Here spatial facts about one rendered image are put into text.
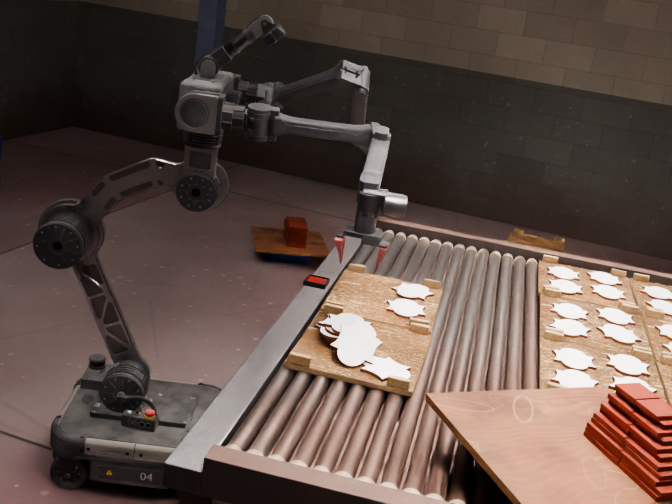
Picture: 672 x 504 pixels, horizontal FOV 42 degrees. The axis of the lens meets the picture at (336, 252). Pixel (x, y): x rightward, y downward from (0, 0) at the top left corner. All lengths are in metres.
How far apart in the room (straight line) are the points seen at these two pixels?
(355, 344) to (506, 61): 5.48
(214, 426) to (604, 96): 5.96
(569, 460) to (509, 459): 0.14
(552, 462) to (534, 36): 5.96
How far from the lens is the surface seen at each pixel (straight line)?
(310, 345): 2.44
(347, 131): 2.73
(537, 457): 1.91
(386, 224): 3.69
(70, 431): 3.32
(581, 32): 7.56
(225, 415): 2.09
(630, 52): 7.55
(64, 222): 3.17
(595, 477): 1.90
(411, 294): 2.91
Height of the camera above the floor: 1.95
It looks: 18 degrees down
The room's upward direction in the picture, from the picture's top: 8 degrees clockwise
